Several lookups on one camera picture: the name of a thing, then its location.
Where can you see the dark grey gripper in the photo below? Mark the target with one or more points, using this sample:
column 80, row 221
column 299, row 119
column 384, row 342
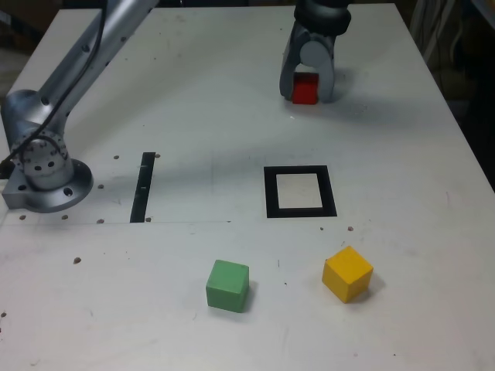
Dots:
column 323, row 21

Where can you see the red cube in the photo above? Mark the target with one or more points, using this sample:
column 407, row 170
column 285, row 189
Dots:
column 305, row 90

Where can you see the yellow cube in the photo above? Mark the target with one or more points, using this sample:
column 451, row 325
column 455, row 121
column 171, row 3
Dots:
column 346, row 274

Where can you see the green cube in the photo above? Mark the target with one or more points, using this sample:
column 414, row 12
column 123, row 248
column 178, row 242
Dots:
column 226, row 286

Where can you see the black tape square outline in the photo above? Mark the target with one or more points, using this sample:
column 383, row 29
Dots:
column 270, row 193

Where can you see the black tape strip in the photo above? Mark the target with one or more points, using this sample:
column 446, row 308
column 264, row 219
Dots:
column 141, row 189

